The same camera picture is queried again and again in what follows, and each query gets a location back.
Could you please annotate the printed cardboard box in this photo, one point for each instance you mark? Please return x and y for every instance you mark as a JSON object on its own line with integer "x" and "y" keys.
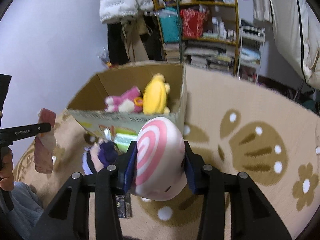
{"x": 88, "y": 106}

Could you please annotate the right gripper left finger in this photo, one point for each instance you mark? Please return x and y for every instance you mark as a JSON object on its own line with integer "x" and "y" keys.
{"x": 116, "y": 179}

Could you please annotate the pink plastic bag roll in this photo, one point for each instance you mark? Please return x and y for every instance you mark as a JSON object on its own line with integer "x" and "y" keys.
{"x": 45, "y": 143}

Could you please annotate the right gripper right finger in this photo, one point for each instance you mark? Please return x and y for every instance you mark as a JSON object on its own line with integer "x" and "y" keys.
{"x": 206, "y": 180}

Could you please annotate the red patterned bag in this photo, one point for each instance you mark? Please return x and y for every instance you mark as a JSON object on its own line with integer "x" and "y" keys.
{"x": 192, "y": 22}

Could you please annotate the teal storage bag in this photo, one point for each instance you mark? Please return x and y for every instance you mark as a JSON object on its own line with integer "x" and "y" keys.
{"x": 169, "y": 24}

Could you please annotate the yellow dog plush toy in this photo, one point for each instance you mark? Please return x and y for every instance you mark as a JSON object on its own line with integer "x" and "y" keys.
{"x": 155, "y": 96}

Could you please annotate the pink swirl roll cake plush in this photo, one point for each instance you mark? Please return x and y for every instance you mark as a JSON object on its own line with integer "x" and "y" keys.
{"x": 159, "y": 172}

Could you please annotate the small dark card packet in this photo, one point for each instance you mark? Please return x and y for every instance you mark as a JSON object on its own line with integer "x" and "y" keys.
{"x": 124, "y": 208}

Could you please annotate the green tissue pack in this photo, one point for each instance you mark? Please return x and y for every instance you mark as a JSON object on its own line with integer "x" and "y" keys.
{"x": 123, "y": 138}

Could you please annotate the white-haired blindfolded plush doll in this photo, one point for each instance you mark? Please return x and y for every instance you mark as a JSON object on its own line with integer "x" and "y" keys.
{"x": 99, "y": 156}

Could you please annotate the beige patterned round rug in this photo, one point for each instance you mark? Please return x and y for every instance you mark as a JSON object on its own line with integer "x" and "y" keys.
{"x": 234, "y": 125}

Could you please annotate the white metal rack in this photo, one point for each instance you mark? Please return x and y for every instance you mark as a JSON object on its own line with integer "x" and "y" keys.
{"x": 251, "y": 50}

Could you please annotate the pink bear plush toy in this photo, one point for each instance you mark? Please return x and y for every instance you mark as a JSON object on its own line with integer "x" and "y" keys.
{"x": 128, "y": 102}

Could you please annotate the snack bag on floor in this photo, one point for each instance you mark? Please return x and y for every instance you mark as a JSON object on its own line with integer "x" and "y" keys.
{"x": 105, "y": 59}

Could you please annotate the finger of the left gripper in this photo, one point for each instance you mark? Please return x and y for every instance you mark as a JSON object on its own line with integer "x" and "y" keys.
{"x": 22, "y": 132}

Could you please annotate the cream quilted bedding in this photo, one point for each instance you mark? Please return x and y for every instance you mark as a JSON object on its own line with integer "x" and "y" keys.
{"x": 296, "y": 34}

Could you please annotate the person's left hand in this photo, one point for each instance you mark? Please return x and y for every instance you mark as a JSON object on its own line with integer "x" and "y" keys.
{"x": 7, "y": 177}

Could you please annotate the wooden bookshelf with clutter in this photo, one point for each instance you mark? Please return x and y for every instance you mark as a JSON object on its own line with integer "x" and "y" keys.
{"x": 204, "y": 33}

